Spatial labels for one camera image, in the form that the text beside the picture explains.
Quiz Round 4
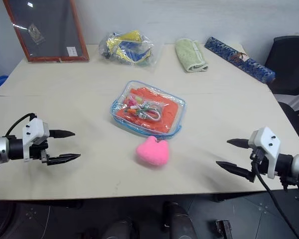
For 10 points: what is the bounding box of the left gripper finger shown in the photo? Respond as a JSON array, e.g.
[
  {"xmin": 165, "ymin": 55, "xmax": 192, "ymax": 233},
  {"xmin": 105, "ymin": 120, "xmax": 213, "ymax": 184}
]
[
  {"xmin": 49, "ymin": 129, "xmax": 76, "ymax": 139},
  {"xmin": 46, "ymin": 153, "xmax": 82, "ymax": 167}
]

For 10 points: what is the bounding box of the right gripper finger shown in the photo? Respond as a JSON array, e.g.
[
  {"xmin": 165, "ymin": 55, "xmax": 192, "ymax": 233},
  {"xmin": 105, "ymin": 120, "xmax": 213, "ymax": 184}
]
[
  {"xmin": 215, "ymin": 160, "xmax": 253, "ymax": 179},
  {"xmin": 226, "ymin": 138, "xmax": 250, "ymax": 150}
]

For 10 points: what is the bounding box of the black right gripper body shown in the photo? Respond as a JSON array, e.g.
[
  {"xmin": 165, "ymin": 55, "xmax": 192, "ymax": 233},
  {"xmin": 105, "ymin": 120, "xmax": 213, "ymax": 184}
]
[{"xmin": 249, "ymin": 146, "xmax": 270, "ymax": 184}]

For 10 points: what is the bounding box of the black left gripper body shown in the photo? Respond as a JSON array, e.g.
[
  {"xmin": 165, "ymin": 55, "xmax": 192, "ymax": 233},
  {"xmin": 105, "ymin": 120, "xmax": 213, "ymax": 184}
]
[{"xmin": 29, "ymin": 135, "xmax": 51, "ymax": 165}]

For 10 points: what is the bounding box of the clear pouch with orange contents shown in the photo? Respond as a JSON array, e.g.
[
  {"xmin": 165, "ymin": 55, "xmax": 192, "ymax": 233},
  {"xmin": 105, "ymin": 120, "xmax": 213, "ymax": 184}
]
[{"xmin": 109, "ymin": 80, "xmax": 189, "ymax": 138}]

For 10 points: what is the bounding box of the crumpled clear plastic bag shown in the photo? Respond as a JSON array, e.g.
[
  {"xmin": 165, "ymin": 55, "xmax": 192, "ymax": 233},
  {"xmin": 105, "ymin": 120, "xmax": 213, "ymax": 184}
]
[{"xmin": 98, "ymin": 30, "xmax": 157, "ymax": 67}]

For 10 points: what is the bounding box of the black chair with armrest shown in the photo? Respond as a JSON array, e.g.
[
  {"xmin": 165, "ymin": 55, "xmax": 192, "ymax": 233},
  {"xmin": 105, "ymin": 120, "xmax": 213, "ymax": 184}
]
[{"xmin": 276, "ymin": 100, "xmax": 299, "ymax": 155}]

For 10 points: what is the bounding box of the dark rectangular foot piece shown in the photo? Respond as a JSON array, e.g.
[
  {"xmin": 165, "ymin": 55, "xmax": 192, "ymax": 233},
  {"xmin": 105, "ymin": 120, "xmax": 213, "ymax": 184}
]
[{"xmin": 213, "ymin": 219, "xmax": 233, "ymax": 239}]

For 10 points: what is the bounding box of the dark rounded shape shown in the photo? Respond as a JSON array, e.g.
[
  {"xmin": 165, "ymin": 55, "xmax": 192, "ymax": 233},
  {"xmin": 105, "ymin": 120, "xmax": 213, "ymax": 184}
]
[
  {"xmin": 162, "ymin": 201, "xmax": 198, "ymax": 239},
  {"xmin": 101, "ymin": 216, "xmax": 141, "ymax": 239}
]

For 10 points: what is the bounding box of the long blue patterned box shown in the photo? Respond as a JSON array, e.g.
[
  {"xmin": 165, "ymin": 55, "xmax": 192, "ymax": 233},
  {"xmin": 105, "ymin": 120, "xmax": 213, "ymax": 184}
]
[{"xmin": 204, "ymin": 36, "xmax": 277, "ymax": 84}]

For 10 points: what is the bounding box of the pink plush heart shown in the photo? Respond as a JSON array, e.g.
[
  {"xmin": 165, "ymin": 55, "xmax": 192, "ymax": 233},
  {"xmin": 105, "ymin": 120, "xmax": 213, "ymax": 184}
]
[{"xmin": 135, "ymin": 135, "xmax": 171, "ymax": 167}]

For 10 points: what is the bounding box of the small clear accessory pouch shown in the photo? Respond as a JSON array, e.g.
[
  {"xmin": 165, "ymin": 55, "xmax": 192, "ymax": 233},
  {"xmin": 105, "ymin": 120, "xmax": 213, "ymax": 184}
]
[{"xmin": 123, "ymin": 94, "xmax": 163, "ymax": 123}]

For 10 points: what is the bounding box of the black office chair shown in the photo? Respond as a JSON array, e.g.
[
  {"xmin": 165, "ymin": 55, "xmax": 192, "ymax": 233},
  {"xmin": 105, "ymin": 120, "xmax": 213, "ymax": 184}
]
[{"xmin": 265, "ymin": 35, "xmax": 299, "ymax": 96}]

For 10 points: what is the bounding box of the folded green towel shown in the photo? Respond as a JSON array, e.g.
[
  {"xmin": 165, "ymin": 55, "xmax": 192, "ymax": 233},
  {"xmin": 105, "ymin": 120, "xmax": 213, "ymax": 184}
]
[{"xmin": 174, "ymin": 37, "xmax": 209, "ymax": 73}]

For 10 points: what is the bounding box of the wooden framed dark board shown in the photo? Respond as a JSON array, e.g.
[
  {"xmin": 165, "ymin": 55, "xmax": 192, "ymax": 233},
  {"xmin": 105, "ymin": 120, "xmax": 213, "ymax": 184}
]
[{"xmin": 2, "ymin": 0, "xmax": 91, "ymax": 63}]

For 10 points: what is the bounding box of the blue and yellow garment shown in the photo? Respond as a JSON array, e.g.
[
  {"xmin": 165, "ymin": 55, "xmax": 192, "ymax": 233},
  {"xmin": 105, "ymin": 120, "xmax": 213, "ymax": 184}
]
[{"xmin": 103, "ymin": 30, "xmax": 152, "ymax": 66}]

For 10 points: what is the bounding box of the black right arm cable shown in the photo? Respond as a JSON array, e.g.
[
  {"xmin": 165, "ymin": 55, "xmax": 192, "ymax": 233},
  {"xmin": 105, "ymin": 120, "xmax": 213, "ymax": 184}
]
[{"xmin": 251, "ymin": 149, "xmax": 299, "ymax": 239}]

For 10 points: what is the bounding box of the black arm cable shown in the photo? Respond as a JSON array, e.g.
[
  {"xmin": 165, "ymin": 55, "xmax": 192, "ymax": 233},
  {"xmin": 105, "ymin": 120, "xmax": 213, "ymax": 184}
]
[
  {"xmin": 4, "ymin": 113, "xmax": 38, "ymax": 138},
  {"xmin": 251, "ymin": 149, "xmax": 299, "ymax": 239}
]

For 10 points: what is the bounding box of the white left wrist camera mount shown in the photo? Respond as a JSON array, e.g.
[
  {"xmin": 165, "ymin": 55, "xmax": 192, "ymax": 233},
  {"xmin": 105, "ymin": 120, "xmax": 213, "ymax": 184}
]
[{"xmin": 21, "ymin": 118, "xmax": 51, "ymax": 163}]

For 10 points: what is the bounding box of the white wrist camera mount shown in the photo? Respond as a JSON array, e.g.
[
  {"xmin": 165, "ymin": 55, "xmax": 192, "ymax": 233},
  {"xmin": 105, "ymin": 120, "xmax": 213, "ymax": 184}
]
[
  {"xmin": 247, "ymin": 126, "xmax": 282, "ymax": 180},
  {"xmin": 21, "ymin": 118, "xmax": 51, "ymax": 163}
]

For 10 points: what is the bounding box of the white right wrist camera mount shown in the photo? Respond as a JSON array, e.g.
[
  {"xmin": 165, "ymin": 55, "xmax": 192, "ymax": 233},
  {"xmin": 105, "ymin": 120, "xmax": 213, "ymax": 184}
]
[{"xmin": 247, "ymin": 126, "xmax": 282, "ymax": 180}]

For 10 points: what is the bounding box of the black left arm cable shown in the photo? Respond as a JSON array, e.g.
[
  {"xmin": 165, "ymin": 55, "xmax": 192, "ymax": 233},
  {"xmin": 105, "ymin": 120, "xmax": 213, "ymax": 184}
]
[{"xmin": 4, "ymin": 113, "xmax": 38, "ymax": 138}]

